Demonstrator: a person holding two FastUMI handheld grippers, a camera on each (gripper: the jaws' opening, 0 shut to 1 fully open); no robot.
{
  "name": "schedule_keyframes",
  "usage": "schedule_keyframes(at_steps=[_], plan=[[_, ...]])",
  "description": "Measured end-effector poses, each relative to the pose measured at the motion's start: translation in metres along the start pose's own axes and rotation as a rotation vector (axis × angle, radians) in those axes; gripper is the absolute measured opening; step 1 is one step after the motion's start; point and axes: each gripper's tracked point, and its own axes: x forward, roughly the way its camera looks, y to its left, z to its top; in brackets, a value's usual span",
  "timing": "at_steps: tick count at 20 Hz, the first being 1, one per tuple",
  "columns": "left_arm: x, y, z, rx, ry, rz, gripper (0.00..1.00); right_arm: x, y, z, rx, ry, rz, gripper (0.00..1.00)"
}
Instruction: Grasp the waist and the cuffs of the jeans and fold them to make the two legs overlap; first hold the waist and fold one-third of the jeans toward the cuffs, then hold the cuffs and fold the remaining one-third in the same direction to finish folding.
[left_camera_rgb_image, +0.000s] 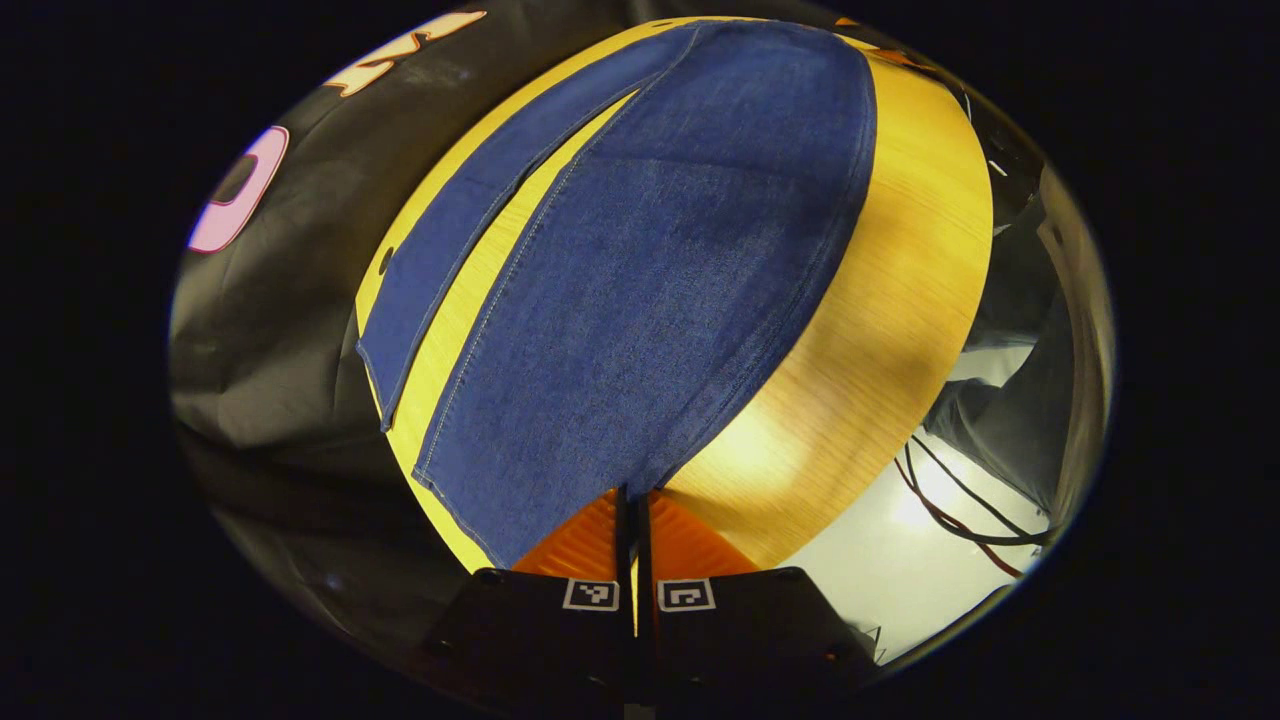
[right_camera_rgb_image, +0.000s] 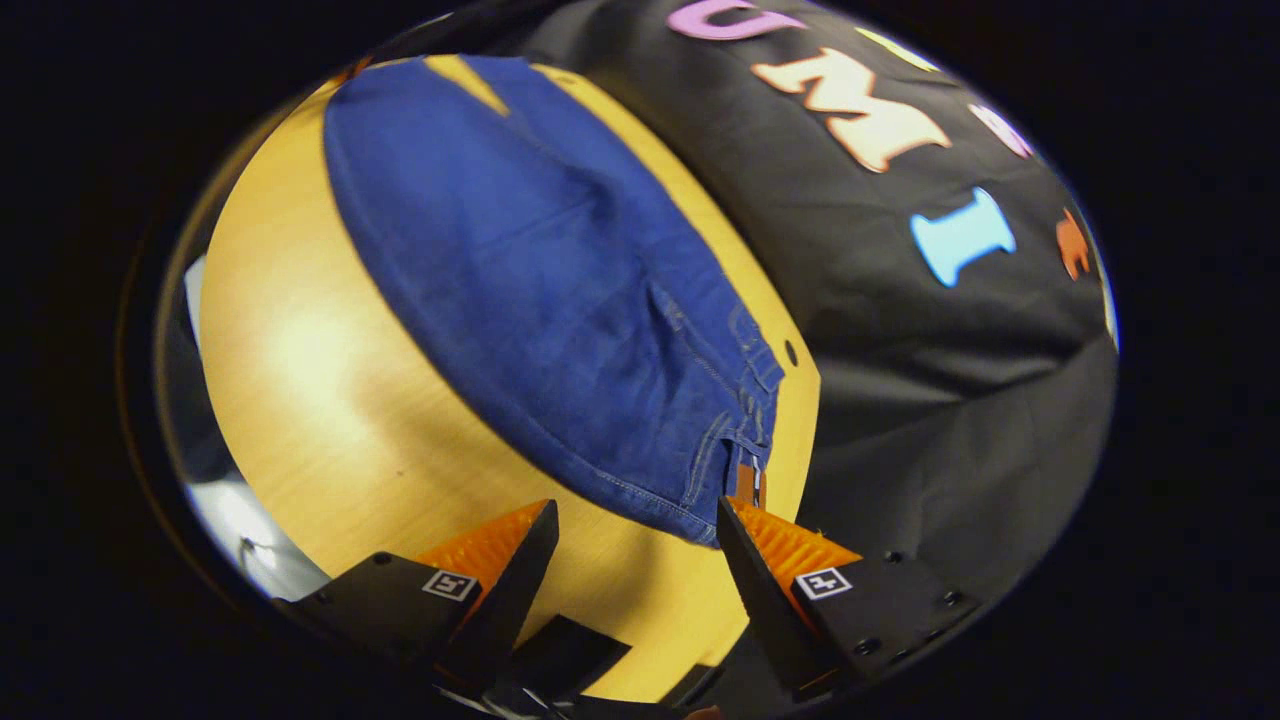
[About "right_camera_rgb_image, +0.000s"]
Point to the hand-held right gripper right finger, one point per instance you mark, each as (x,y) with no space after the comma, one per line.
(760,590)

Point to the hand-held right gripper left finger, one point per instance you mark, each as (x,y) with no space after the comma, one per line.
(520,590)

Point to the blue denim jeans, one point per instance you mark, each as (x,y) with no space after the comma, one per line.
(520,280)

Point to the black backdrop cloth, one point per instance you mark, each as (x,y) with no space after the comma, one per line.
(900,400)

